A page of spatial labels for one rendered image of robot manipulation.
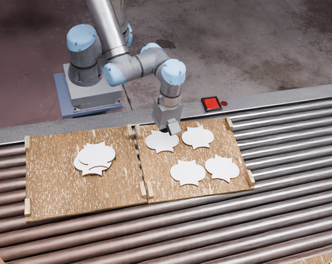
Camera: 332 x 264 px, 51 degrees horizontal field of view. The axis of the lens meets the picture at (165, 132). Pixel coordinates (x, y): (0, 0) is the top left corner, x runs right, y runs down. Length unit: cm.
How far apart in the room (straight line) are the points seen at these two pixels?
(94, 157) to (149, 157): 21
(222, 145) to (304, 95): 57
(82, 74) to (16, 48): 186
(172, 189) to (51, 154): 48
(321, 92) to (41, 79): 209
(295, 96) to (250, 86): 138
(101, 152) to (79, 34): 48
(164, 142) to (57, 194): 45
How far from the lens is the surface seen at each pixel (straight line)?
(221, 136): 148
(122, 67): 113
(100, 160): 132
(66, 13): 370
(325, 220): 146
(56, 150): 140
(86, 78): 155
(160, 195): 129
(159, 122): 125
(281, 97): 178
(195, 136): 144
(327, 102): 186
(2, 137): 151
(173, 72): 109
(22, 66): 317
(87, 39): 144
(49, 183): 133
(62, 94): 168
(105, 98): 157
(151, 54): 117
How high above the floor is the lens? 208
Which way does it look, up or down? 52 degrees down
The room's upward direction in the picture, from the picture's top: 10 degrees clockwise
